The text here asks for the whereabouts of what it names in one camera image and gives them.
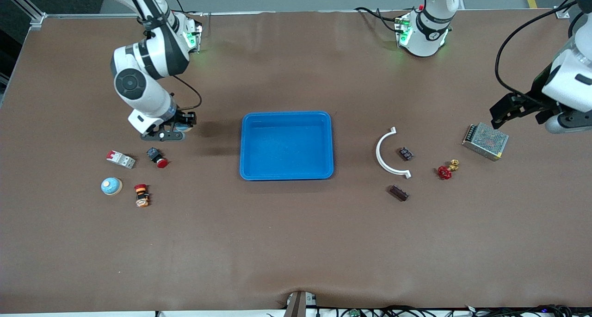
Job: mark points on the white red circuit breaker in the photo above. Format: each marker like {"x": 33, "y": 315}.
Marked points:
{"x": 121, "y": 159}

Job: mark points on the light blue bell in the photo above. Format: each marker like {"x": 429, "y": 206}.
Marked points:
{"x": 184, "y": 128}
{"x": 111, "y": 186}

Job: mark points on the small silver clamp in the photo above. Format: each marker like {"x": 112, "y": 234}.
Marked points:
{"x": 311, "y": 300}

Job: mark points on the brown bracket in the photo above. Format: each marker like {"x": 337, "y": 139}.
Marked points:
{"x": 296, "y": 305}

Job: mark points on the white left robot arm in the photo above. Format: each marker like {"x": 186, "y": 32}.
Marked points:
{"x": 428, "y": 25}

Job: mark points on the metal mesh power supply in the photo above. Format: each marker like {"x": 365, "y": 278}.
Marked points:
{"x": 485, "y": 141}

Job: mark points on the blue plastic tray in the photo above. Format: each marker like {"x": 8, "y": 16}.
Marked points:
{"x": 296, "y": 155}

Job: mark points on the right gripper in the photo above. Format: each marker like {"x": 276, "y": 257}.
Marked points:
{"x": 181, "y": 118}

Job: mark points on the brown capacitor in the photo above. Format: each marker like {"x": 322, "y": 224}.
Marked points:
{"x": 398, "y": 193}
{"x": 406, "y": 153}

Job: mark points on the red button blue base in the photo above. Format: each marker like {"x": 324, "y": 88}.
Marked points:
{"x": 157, "y": 158}

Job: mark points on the white curved plastic piece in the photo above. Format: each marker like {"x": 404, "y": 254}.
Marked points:
{"x": 378, "y": 152}

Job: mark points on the red brass valve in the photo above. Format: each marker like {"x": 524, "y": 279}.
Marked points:
{"x": 446, "y": 170}

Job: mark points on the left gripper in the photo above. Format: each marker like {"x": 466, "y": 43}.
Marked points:
{"x": 530, "y": 102}

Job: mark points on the aluminium frame post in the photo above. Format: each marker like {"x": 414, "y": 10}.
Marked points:
{"x": 38, "y": 21}
{"x": 562, "y": 14}

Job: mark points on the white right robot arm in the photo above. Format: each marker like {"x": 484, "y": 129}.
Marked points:
{"x": 152, "y": 99}

